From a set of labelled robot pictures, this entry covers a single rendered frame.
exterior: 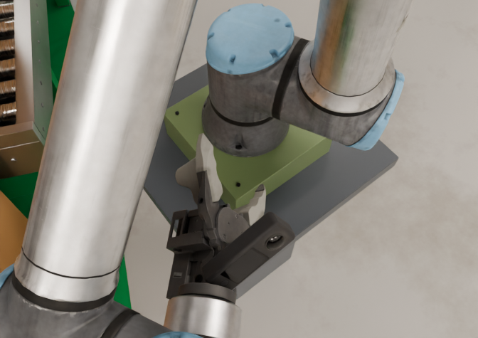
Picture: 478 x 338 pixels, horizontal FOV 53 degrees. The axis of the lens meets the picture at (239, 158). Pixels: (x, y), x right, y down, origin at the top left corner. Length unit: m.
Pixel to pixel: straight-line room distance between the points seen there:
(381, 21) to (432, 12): 2.10
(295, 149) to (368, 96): 0.30
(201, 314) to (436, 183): 1.60
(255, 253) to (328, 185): 0.52
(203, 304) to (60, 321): 0.18
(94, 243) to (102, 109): 0.11
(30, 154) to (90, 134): 1.15
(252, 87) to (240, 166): 0.22
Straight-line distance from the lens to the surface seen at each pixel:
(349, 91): 0.73
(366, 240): 1.86
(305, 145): 1.01
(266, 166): 0.98
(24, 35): 1.68
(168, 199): 1.04
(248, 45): 0.80
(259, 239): 0.56
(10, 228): 1.55
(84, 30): 0.36
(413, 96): 2.28
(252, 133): 0.94
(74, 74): 0.37
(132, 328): 0.44
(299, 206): 1.04
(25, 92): 1.52
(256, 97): 0.83
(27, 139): 1.45
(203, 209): 0.58
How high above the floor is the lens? 1.68
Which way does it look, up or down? 59 degrees down
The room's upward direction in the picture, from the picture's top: straight up
